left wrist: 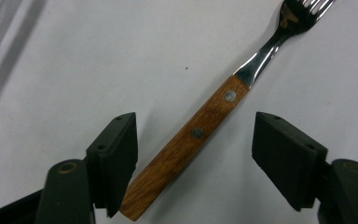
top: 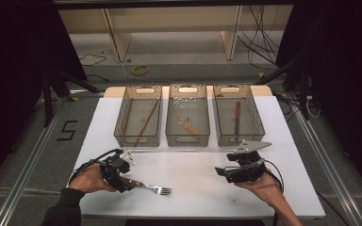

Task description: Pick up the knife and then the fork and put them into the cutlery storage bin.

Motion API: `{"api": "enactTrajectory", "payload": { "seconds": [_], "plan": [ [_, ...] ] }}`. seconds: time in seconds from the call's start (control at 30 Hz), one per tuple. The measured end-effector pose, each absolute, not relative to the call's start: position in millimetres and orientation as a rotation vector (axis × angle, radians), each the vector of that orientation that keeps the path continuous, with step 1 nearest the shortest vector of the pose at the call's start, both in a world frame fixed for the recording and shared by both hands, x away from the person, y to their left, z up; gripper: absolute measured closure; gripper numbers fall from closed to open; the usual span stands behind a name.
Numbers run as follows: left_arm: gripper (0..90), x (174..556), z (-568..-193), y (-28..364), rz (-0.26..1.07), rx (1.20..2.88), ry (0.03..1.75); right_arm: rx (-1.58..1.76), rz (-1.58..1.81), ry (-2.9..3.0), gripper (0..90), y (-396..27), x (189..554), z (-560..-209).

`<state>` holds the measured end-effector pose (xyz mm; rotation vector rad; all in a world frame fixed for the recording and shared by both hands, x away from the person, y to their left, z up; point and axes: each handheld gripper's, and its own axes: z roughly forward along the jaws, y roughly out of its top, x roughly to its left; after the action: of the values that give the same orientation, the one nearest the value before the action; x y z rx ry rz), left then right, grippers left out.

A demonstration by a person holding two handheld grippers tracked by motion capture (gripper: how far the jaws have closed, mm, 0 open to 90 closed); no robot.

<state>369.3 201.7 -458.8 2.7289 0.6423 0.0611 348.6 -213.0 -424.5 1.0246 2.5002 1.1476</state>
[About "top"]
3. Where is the smoky clear plastic bin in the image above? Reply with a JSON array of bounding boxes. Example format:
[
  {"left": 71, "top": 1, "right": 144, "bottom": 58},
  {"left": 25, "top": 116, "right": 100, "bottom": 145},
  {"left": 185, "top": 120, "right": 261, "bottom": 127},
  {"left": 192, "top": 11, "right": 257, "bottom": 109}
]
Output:
[
  {"left": 212, "top": 84, "right": 266, "bottom": 148},
  {"left": 165, "top": 84, "right": 211, "bottom": 148},
  {"left": 113, "top": 85, "right": 163, "bottom": 148}
]

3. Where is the light wooden desk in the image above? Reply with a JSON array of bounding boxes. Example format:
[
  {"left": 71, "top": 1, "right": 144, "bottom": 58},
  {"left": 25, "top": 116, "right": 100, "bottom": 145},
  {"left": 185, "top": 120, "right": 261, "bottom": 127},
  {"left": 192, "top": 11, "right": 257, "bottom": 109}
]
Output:
[{"left": 58, "top": 4, "right": 294, "bottom": 63}]

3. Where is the white floor cable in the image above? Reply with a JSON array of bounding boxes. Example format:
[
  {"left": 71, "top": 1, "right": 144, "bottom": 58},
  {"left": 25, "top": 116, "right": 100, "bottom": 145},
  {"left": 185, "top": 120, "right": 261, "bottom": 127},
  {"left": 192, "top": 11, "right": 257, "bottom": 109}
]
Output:
[{"left": 116, "top": 59, "right": 140, "bottom": 82}]

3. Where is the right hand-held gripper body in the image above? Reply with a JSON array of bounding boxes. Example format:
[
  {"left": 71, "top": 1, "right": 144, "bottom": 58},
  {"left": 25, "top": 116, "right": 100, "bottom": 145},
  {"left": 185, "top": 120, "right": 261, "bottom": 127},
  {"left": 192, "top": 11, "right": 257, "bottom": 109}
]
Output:
[{"left": 225, "top": 140, "right": 272, "bottom": 184}]

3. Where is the aluminium floor rail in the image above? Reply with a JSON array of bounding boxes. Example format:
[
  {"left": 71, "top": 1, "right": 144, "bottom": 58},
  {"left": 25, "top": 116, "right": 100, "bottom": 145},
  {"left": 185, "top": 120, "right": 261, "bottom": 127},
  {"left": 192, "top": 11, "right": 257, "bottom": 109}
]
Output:
[
  {"left": 0, "top": 97, "right": 68, "bottom": 226},
  {"left": 290, "top": 97, "right": 362, "bottom": 226}
]

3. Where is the fork with wooden handle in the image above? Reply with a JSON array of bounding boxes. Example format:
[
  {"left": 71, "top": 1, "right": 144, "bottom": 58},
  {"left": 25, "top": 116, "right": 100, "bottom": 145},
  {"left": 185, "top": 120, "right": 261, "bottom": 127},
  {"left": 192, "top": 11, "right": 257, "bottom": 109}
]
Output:
[{"left": 124, "top": 178, "right": 173, "bottom": 196}]

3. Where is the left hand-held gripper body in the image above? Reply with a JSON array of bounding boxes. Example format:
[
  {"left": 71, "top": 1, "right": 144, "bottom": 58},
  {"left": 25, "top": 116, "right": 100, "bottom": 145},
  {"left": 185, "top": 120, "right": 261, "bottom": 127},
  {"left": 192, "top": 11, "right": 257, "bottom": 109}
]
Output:
[{"left": 100, "top": 149, "right": 137, "bottom": 191}]

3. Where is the dark curtain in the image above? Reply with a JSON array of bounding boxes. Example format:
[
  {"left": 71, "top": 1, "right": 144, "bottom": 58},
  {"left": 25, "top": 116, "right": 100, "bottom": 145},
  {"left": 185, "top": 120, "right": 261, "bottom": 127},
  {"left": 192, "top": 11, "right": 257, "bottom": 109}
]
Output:
[
  {"left": 0, "top": 0, "right": 88, "bottom": 196},
  {"left": 276, "top": 0, "right": 362, "bottom": 202}
]

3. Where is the white table cover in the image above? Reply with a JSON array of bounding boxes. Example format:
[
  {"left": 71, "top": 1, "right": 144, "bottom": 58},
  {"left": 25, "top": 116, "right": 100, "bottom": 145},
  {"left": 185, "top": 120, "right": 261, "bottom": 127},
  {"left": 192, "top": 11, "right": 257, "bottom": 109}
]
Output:
[{"left": 74, "top": 95, "right": 326, "bottom": 219}]

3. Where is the knife with wooden handle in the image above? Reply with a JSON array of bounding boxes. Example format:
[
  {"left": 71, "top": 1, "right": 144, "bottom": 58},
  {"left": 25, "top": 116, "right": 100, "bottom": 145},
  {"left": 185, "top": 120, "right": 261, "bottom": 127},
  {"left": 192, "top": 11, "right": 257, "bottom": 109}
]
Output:
[{"left": 234, "top": 101, "right": 242, "bottom": 137}]

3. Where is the white looped cable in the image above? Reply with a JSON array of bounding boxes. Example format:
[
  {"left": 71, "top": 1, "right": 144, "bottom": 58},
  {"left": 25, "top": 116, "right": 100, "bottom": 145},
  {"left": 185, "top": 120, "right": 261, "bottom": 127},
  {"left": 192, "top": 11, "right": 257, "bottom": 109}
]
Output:
[{"left": 305, "top": 95, "right": 322, "bottom": 120}]

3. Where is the person's left hand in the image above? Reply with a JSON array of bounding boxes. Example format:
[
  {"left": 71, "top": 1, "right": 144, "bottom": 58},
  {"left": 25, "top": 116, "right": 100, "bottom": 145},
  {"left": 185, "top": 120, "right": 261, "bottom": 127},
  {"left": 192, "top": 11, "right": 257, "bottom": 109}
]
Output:
[{"left": 69, "top": 163, "right": 117, "bottom": 194}]

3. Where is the hand-held gripper cable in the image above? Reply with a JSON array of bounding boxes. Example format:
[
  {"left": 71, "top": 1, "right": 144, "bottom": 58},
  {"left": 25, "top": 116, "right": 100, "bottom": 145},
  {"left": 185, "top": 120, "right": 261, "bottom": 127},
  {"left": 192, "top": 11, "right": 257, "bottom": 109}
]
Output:
[
  {"left": 257, "top": 158, "right": 286, "bottom": 226},
  {"left": 68, "top": 148, "right": 124, "bottom": 186}
]

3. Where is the bundle of black cables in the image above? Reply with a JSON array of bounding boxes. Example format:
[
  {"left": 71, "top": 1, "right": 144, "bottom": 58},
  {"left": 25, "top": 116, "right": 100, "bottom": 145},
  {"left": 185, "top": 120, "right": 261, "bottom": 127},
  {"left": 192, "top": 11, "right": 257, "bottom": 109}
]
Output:
[{"left": 237, "top": 4, "right": 281, "bottom": 72}]

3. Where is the black metal stand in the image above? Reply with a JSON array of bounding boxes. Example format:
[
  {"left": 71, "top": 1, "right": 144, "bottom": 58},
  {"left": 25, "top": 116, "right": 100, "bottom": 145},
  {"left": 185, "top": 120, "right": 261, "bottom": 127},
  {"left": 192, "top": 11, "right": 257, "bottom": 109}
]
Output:
[
  {"left": 255, "top": 59, "right": 311, "bottom": 121},
  {"left": 41, "top": 67, "right": 103, "bottom": 128}
]

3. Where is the clear spoon with tan handle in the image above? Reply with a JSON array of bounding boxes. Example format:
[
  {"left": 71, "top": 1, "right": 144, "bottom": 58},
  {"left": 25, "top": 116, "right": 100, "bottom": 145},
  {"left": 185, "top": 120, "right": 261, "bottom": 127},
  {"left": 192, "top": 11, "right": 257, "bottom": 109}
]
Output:
[{"left": 177, "top": 117, "right": 202, "bottom": 137}]

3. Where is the left hand-held gripper cable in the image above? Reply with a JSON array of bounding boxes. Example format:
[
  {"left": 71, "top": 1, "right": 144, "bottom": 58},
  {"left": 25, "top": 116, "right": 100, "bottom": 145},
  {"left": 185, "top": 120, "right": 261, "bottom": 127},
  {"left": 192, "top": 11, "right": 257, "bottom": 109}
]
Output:
[{"left": 68, "top": 148, "right": 124, "bottom": 186}]

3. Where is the thin black floor cable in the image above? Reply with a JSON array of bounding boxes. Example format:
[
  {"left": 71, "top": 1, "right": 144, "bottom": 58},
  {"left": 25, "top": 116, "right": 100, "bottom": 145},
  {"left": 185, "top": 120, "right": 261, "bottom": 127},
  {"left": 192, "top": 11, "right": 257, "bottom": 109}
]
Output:
[{"left": 78, "top": 54, "right": 107, "bottom": 67}]

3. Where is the right hand-held gripper cable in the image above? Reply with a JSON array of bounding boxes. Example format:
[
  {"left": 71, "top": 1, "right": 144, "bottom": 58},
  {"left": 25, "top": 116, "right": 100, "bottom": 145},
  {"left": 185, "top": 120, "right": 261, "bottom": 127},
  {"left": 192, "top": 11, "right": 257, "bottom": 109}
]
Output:
[{"left": 257, "top": 158, "right": 286, "bottom": 226}]

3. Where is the yellow tape roll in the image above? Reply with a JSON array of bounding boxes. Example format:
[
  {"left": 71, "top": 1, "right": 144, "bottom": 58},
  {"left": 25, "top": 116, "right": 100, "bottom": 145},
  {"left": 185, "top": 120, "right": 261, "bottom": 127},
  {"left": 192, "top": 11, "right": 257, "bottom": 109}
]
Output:
[{"left": 131, "top": 64, "right": 150, "bottom": 76}]

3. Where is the person's right hand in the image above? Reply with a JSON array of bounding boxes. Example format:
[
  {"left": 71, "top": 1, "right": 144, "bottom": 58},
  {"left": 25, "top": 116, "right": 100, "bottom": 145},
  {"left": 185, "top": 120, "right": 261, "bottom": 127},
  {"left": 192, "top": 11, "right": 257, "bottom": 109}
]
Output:
[{"left": 235, "top": 171, "right": 286, "bottom": 208}]

